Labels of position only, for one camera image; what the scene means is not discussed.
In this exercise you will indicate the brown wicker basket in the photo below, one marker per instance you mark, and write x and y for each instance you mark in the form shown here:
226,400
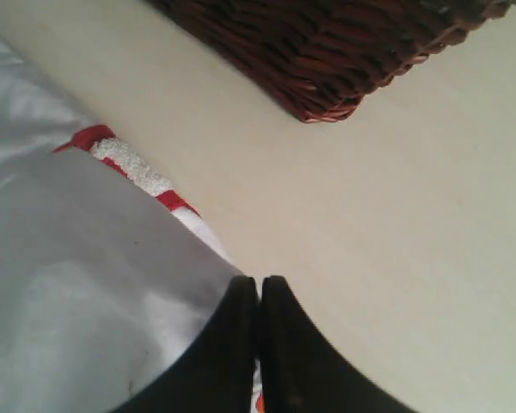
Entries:
319,59

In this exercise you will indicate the white t-shirt with red lettering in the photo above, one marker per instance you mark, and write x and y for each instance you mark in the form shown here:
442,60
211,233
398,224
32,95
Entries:
107,275

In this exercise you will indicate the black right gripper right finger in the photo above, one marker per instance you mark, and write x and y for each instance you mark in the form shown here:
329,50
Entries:
301,371

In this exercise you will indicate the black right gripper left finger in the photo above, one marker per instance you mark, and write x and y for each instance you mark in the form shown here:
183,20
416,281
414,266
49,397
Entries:
215,373

